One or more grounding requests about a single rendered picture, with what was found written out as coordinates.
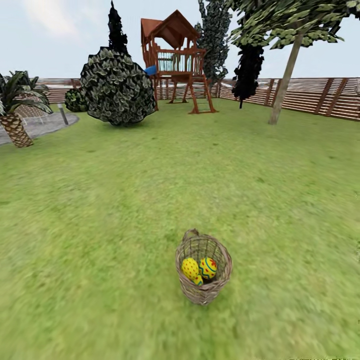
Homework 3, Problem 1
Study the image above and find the wicker basket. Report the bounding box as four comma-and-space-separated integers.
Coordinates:
174, 227, 234, 306

